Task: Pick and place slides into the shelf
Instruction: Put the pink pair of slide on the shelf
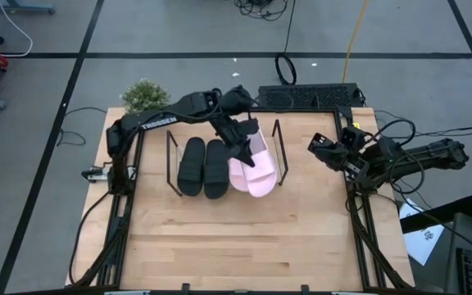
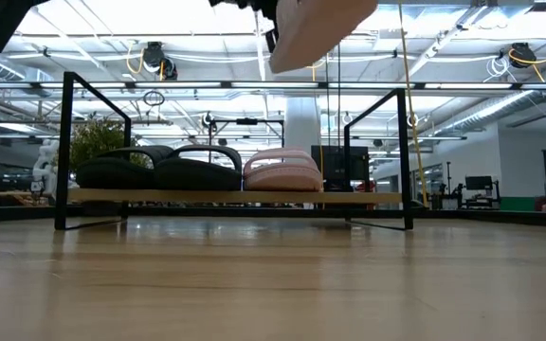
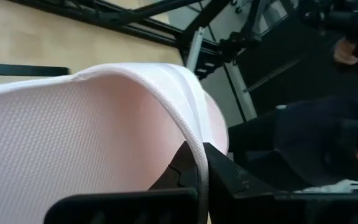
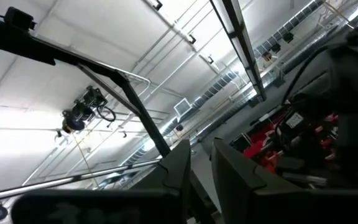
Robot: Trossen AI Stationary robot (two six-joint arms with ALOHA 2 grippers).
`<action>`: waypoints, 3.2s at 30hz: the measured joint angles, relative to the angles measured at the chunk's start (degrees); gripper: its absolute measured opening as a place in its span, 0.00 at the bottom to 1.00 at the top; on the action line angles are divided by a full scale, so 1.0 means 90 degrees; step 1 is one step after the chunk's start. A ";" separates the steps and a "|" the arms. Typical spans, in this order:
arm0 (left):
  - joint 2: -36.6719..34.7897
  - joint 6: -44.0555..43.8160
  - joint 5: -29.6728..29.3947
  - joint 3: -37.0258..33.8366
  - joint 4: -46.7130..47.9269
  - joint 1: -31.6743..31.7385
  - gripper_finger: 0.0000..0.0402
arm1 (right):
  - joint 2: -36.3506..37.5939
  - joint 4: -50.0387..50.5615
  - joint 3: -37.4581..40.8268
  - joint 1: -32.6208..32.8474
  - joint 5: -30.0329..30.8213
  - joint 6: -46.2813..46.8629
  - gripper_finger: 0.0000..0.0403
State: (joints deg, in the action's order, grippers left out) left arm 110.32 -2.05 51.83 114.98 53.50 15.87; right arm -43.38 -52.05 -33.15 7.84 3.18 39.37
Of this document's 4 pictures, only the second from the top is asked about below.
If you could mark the pink rubber slide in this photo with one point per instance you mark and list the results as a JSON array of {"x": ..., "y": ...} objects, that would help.
[
  {"x": 282, "y": 177},
  {"x": 320, "y": 28}
]

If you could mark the black rubber slide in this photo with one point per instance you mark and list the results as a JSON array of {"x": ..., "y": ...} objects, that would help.
[
  {"x": 197, "y": 177},
  {"x": 112, "y": 175}
]

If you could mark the black computer case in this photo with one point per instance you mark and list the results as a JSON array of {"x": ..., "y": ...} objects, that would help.
[{"x": 334, "y": 163}]

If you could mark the small green potted plant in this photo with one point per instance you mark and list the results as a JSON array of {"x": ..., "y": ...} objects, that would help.
[{"x": 93, "y": 139}]

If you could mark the white robot figure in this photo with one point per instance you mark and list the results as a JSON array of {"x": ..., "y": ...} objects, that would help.
[{"x": 48, "y": 161}]

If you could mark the black background monitor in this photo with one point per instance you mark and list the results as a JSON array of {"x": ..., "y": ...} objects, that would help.
[{"x": 479, "y": 183}]

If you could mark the black background rig frame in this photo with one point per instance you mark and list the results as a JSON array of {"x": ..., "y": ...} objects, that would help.
[{"x": 247, "y": 121}]

